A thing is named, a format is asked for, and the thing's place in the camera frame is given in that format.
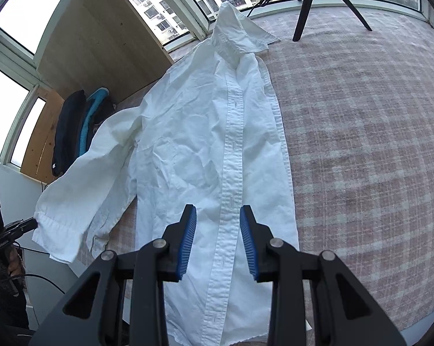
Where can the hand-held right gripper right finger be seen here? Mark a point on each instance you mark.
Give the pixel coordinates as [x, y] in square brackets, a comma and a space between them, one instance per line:
[247, 245]

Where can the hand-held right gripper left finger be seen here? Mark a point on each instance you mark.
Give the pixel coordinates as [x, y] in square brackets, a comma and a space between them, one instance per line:
[188, 245]

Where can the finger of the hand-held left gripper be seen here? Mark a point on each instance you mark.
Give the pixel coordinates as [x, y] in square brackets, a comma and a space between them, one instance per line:
[22, 227]

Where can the white button shirt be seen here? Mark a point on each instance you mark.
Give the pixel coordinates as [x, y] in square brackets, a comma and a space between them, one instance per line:
[188, 133]

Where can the person's left forearm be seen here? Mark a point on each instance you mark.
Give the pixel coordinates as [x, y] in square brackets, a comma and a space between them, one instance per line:
[7, 302]

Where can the person's left hand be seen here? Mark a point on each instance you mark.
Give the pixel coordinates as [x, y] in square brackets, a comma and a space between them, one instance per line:
[16, 266]

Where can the pine plank board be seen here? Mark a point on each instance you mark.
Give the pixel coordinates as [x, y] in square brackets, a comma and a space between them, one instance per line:
[40, 144]

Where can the folded black shirt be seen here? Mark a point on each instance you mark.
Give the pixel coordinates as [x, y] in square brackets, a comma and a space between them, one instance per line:
[67, 133]

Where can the folded teal garment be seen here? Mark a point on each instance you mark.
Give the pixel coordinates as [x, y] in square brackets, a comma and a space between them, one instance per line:
[89, 119]

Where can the dark grey garment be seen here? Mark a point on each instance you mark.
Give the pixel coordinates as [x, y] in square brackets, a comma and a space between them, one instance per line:
[103, 115]

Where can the pink plaid blanket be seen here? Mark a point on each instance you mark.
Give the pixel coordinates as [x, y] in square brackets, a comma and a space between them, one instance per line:
[364, 151]

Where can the large light wooden board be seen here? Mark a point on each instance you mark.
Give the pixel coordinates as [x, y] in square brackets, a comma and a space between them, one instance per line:
[101, 43]

